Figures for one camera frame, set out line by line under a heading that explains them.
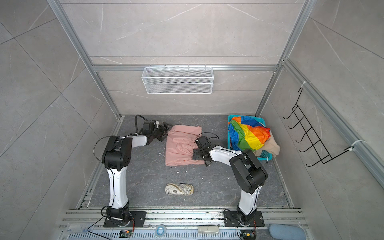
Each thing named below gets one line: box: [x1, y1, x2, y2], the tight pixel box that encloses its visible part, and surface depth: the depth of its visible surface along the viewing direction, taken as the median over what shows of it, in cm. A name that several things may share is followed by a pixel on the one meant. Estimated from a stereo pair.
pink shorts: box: [165, 125, 205, 166], surface depth 100 cm
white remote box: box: [197, 225, 220, 234], surface depth 70 cm
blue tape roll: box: [155, 224, 166, 237], surface depth 72 cm
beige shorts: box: [253, 130, 281, 157], surface depth 91 cm
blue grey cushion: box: [268, 224, 307, 240], surface depth 70 cm
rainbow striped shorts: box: [228, 116, 271, 152], surface depth 97 cm
